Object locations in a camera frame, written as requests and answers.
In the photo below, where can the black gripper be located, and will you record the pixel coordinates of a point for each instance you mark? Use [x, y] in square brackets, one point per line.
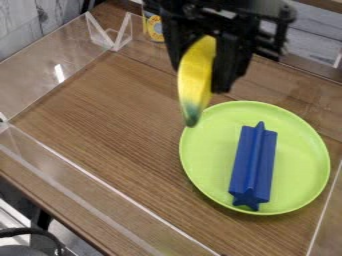
[246, 26]

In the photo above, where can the yellow toy banana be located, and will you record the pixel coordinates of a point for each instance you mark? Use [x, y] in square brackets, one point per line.
[194, 79]

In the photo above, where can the green round plate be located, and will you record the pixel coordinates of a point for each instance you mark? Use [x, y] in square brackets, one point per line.
[208, 150]

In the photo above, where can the yellow labelled tin can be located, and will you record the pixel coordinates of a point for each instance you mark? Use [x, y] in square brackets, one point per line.
[153, 26]

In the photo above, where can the blue star-shaped block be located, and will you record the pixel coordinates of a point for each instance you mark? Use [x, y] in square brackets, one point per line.
[252, 176]

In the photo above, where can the clear acrylic tray enclosure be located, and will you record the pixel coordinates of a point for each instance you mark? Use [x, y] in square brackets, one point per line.
[90, 127]

